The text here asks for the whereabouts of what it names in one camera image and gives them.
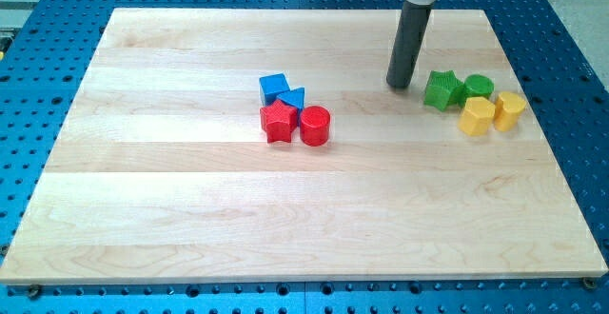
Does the red cylinder block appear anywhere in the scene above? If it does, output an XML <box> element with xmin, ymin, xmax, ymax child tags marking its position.
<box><xmin>300</xmin><ymin>106</ymin><xmax>331</xmax><ymax>147</ymax></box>

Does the red star block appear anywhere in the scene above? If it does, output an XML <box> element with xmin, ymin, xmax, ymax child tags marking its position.
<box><xmin>260</xmin><ymin>100</ymin><xmax>298</xmax><ymax>143</ymax></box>

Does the yellow hexagon block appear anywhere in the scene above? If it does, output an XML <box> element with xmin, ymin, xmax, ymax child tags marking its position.
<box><xmin>458</xmin><ymin>97</ymin><xmax>496</xmax><ymax>136</ymax></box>

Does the blue perforated metal table plate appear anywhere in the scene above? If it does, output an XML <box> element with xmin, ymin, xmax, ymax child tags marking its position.
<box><xmin>1</xmin><ymin>0</ymin><xmax>608</xmax><ymax>313</ymax></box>

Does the light wooden board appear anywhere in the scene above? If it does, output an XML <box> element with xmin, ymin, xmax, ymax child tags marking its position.
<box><xmin>1</xmin><ymin>8</ymin><xmax>607</xmax><ymax>285</ymax></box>

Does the green star block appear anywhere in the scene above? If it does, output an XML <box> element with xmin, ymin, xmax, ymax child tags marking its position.
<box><xmin>423</xmin><ymin>70</ymin><xmax>464</xmax><ymax>111</ymax></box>

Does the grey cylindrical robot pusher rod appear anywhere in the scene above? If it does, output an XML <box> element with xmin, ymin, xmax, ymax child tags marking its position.
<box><xmin>386</xmin><ymin>1</ymin><xmax>432</xmax><ymax>89</ymax></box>

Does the blue triangle block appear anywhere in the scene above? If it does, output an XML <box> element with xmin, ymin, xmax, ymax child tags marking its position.
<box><xmin>277</xmin><ymin>88</ymin><xmax>305</xmax><ymax>124</ymax></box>

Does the blue cube block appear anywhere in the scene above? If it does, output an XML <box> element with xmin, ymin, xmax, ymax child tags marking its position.
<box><xmin>259</xmin><ymin>73</ymin><xmax>290</xmax><ymax>107</ymax></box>

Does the green cylinder block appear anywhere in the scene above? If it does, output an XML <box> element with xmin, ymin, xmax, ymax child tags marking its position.
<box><xmin>459</xmin><ymin>74</ymin><xmax>495</xmax><ymax>108</ymax></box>

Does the yellow heart block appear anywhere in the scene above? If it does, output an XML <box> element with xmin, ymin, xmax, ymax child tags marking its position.
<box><xmin>494</xmin><ymin>91</ymin><xmax>526</xmax><ymax>132</ymax></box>

